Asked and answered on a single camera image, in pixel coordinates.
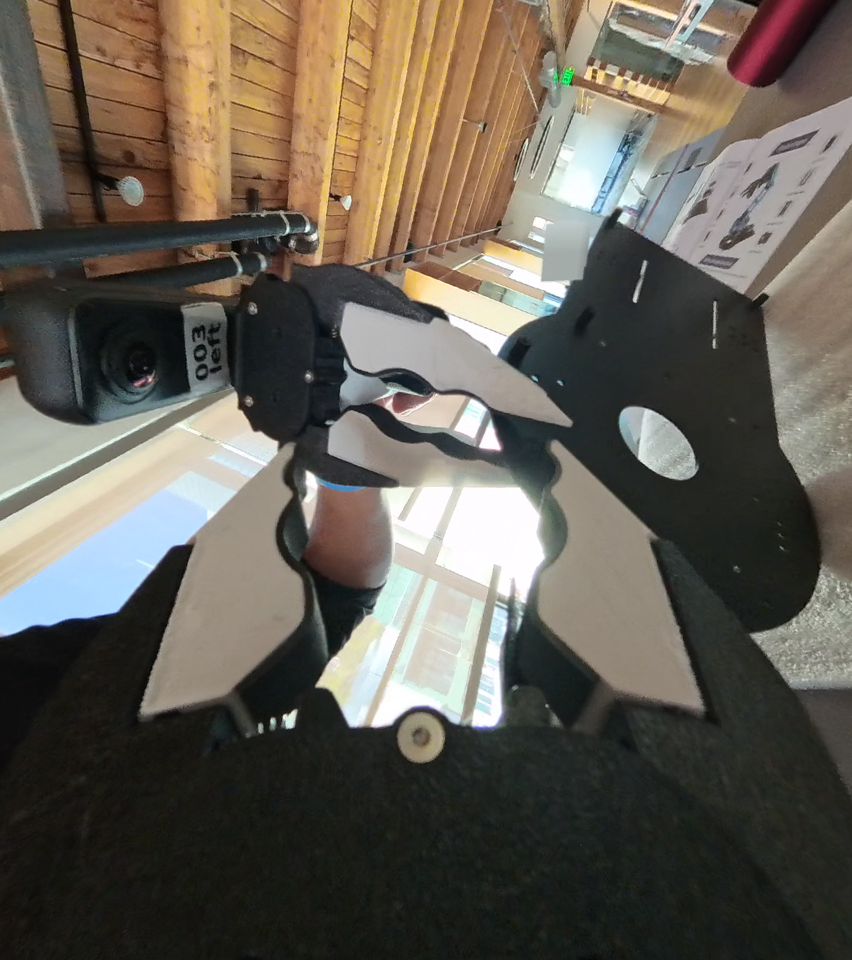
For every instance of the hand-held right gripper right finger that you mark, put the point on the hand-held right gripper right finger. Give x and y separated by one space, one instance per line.
613 600

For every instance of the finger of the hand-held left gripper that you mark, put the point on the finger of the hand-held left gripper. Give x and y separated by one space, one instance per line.
426 345
366 450

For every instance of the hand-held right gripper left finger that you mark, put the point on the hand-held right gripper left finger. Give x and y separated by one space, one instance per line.
223 600

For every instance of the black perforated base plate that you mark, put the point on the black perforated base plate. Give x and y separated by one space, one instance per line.
733 420

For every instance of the person's left hand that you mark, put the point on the person's left hand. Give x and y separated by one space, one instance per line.
403 403

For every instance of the blue wristband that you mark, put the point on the blue wristband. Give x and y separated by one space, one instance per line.
343 487

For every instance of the thick black ceiling pipe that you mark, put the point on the thick black ceiling pipe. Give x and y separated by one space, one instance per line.
230 266
95 244

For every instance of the person's black top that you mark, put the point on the person's black top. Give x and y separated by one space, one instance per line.
35 675

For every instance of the green exit sign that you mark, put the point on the green exit sign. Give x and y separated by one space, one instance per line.
568 75

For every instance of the thin black ceiling conduit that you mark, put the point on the thin black ceiling conduit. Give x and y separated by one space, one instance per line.
80 97

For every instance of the grey steel ceiling beam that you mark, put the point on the grey steel ceiling beam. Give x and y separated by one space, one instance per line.
20 112

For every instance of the illustrated assembly manual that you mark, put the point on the illustrated assembly manual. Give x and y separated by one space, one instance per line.
786 180

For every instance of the red cylinder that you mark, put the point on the red cylinder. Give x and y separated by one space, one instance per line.
771 41

